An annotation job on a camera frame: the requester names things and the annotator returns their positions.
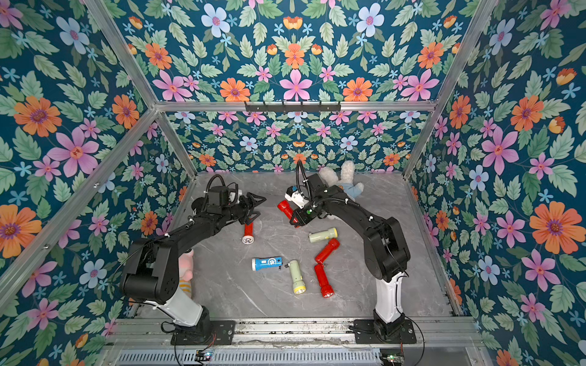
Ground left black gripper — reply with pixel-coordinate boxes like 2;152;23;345
220;192;266;225

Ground red flashlight white rim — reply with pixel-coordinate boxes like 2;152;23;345
242;223;255;245

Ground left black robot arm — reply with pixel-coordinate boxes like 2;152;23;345
120;185;266;332

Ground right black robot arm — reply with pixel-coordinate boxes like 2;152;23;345
289;172;411;343

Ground pale green flashlight upper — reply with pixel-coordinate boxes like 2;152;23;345
308;227;338;243

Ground pale green flashlight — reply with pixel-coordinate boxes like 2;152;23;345
308;227;338;243
288;260;307;294

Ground blue flashlight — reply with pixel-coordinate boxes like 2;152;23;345
251;256;283;271

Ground pale green flashlight lower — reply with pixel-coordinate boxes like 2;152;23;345
288;260;307;294

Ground white bunny plush blue shirt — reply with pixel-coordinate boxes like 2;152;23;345
318;161;364;200

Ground pink pig plush striped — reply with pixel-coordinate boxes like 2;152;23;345
179;249;194;297

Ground white vent grille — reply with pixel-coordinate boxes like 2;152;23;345
115;349;382;365

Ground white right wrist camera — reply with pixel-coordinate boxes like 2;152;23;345
285;186;309;209

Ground black hook rail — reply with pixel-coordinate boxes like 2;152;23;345
244;102;342;114

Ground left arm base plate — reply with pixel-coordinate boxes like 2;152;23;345
171;320;236;346

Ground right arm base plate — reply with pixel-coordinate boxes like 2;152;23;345
349;320;418;345

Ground aluminium frame corner post left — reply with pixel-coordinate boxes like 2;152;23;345
85;1;197;181

